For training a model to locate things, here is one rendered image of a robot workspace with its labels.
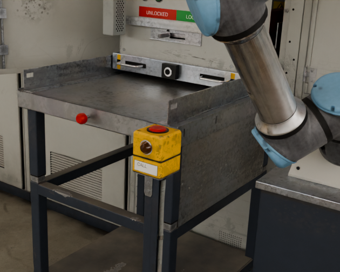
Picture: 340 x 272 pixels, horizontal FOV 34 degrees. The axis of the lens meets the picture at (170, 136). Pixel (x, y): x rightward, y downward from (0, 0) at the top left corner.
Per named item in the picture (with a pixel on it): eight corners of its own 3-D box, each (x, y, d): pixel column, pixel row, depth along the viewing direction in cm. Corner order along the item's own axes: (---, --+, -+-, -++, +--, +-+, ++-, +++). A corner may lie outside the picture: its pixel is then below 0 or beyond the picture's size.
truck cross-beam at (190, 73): (240, 92, 178) (242, 73, 176) (112, 68, 207) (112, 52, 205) (247, 89, 182) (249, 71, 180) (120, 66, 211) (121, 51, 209)
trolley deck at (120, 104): (176, 148, 145) (177, 127, 143) (18, 106, 178) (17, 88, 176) (281, 102, 198) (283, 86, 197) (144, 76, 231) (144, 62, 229)
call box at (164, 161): (160, 181, 120) (161, 137, 117) (131, 172, 125) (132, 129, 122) (180, 171, 127) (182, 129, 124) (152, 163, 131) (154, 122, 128)
